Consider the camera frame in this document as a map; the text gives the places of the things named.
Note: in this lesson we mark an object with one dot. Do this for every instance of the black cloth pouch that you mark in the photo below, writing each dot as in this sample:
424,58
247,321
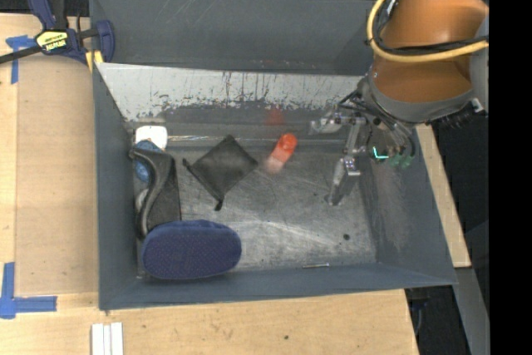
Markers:
224,166

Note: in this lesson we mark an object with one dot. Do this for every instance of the dark blue slipper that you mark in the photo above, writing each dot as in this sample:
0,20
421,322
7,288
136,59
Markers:
191,249

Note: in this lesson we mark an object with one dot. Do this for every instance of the grey metal bin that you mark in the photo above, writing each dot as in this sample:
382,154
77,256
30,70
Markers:
270,216

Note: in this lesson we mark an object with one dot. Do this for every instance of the orange and pink bottle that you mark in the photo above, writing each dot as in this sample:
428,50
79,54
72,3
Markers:
282,151

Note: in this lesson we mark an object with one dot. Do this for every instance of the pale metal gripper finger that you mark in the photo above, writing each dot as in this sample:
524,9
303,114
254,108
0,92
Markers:
326,123
344,180

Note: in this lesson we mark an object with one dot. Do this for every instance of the black and grey shoe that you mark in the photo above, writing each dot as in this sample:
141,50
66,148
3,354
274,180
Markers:
164,191

